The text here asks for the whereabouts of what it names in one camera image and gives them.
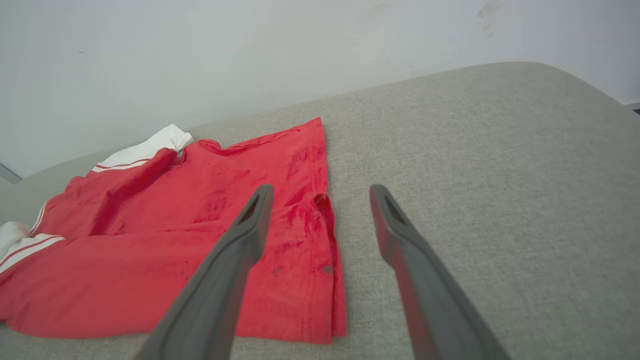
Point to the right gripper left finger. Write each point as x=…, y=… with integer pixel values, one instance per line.
x=215, y=300

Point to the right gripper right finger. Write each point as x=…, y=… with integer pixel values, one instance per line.
x=435, y=310

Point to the red and white garment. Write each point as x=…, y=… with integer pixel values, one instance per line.
x=150, y=250

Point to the grey fabric sofa cushion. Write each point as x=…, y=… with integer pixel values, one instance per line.
x=500, y=175

